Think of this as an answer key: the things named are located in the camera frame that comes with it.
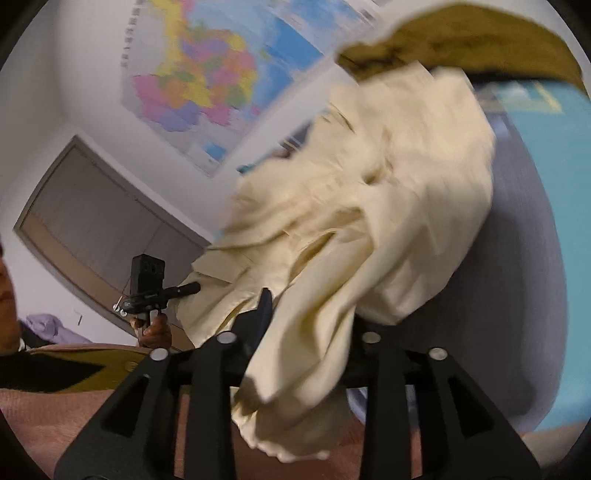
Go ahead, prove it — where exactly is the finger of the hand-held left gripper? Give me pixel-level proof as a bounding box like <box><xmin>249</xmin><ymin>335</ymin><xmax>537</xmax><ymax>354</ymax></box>
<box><xmin>164</xmin><ymin>281</ymin><xmax>202</xmax><ymax>302</ymax></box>

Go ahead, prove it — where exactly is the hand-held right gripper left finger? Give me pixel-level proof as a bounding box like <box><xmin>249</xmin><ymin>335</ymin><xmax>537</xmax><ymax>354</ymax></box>
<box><xmin>54</xmin><ymin>287</ymin><xmax>273</xmax><ymax>480</ymax></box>

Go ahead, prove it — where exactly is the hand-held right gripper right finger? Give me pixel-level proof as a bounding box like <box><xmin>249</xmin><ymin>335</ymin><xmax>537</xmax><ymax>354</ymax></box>
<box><xmin>344</xmin><ymin>330</ymin><xmax>541</xmax><ymax>480</ymax></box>

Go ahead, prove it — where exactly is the cream large cloth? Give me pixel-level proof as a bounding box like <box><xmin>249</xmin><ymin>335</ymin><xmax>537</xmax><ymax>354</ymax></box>
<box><xmin>176</xmin><ymin>62</ymin><xmax>497</xmax><ymax>463</ymax></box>

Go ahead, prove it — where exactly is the pink cloth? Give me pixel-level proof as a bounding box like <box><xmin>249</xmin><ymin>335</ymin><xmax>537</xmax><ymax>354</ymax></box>
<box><xmin>0</xmin><ymin>344</ymin><xmax>426</xmax><ymax>480</ymax></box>

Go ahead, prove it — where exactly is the olive green garment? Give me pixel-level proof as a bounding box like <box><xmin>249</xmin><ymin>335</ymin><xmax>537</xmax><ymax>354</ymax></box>
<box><xmin>337</xmin><ymin>4</ymin><xmax>585</xmax><ymax>90</ymax></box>

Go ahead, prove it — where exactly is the person's left hand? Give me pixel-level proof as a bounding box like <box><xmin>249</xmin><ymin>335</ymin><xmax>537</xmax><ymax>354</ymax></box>
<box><xmin>130</xmin><ymin>313</ymin><xmax>173</xmax><ymax>350</ymax></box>

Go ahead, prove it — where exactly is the grey wooden wardrobe door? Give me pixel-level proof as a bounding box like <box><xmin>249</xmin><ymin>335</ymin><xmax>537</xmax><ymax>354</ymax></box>
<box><xmin>14</xmin><ymin>135</ymin><xmax>218</xmax><ymax>352</ymax></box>

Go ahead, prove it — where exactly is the purple cloth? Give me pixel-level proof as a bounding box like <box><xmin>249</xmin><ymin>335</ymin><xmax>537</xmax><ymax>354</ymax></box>
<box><xmin>25</xmin><ymin>313</ymin><xmax>93</xmax><ymax>344</ymax></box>

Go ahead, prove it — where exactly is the person's black olive top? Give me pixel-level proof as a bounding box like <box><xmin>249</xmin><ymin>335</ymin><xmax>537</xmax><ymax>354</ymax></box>
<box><xmin>0</xmin><ymin>323</ymin><xmax>155</xmax><ymax>394</ymax></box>

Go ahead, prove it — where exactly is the person's face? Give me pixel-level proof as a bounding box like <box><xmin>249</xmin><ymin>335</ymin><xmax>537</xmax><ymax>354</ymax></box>
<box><xmin>0</xmin><ymin>244</ymin><xmax>21</xmax><ymax>355</ymax></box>

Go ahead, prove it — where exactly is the teal grey printed bed sheet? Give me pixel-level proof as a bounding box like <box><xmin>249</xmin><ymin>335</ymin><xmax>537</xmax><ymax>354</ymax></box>
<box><xmin>240</xmin><ymin>78</ymin><xmax>591</xmax><ymax>467</ymax></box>

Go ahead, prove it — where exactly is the colourful wall map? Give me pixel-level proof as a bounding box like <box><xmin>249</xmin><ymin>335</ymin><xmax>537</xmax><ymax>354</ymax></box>
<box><xmin>121</xmin><ymin>0</ymin><xmax>393</xmax><ymax>178</ymax></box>

